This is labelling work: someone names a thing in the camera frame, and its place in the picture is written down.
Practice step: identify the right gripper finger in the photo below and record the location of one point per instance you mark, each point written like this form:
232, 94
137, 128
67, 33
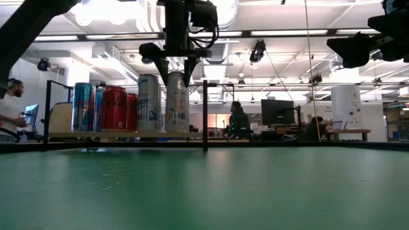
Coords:
351, 49
393, 25

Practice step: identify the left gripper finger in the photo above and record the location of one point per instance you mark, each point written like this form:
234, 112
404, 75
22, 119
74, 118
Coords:
190, 68
163, 68

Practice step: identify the white Celsius can orange print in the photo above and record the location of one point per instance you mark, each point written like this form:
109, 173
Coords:
177, 108

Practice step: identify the red Coca-Cola can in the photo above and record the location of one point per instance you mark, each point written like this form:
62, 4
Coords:
132, 111
114, 108

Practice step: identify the teal Red Bull can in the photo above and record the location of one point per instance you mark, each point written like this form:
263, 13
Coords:
83, 108
99, 111

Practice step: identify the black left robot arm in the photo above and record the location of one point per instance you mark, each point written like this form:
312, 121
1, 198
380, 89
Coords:
25, 25

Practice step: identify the wooden shelf board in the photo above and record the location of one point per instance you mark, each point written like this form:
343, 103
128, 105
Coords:
96, 135

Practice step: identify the black ceiling spotlight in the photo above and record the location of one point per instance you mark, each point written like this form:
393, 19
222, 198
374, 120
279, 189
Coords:
145, 60
257, 51
43, 64
316, 79

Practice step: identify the background storage rack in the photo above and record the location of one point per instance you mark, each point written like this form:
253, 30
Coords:
396, 121

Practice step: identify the person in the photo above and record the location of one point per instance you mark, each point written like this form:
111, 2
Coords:
239, 123
314, 129
9, 108

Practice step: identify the open laptop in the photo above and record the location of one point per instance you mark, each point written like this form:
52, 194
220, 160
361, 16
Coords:
338, 125

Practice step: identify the wooden background table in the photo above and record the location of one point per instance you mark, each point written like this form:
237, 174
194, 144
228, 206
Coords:
351, 130

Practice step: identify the black monitor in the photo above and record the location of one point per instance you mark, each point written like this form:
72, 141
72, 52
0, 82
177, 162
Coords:
278, 111

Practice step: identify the beige boxy object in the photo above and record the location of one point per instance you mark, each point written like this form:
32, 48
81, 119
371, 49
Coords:
60, 118

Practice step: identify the green table mat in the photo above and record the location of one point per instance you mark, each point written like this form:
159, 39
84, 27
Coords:
223, 191

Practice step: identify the small tilted monitor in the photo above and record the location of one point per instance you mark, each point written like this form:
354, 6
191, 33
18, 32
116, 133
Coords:
32, 114

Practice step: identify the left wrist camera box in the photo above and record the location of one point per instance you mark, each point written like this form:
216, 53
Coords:
204, 14

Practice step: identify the ribbed silver air duct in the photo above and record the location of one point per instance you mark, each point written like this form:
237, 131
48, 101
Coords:
220, 52

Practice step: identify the black metal shelf frame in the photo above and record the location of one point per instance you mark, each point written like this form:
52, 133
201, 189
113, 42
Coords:
205, 111

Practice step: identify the black table border frame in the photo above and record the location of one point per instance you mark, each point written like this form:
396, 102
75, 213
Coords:
32, 147

